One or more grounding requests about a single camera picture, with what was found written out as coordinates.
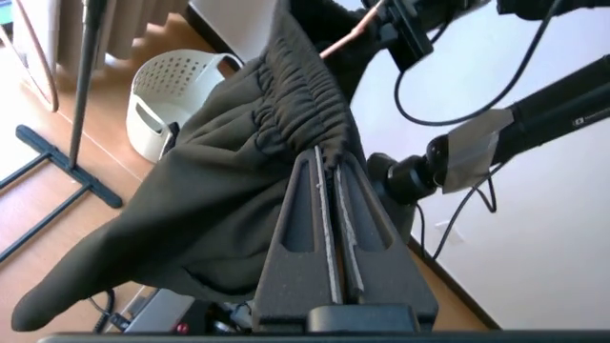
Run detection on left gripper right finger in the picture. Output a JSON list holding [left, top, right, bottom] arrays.
[[333, 151, 439, 333]]

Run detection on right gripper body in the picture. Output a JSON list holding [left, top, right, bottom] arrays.
[[380, 0, 492, 72]]

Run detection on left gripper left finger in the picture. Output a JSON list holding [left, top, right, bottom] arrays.
[[252, 146, 342, 333]]

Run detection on black garment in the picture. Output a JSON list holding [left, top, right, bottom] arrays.
[[11, 0, 383, 333]]

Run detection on white laundry basket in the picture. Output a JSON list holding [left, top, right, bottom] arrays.
[[126, 49, 245, 165]]

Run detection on black clothes rack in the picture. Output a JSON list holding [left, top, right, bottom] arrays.
[[0, 0, 125, 264]]

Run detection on brown curtain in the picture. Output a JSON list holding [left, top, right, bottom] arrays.
[[11, 0, 190, 80]]

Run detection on black cable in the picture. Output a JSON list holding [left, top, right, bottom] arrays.
[[414, 161, 507, 261], [393, 0, 564, 128], [88, 288, 132, 333]]

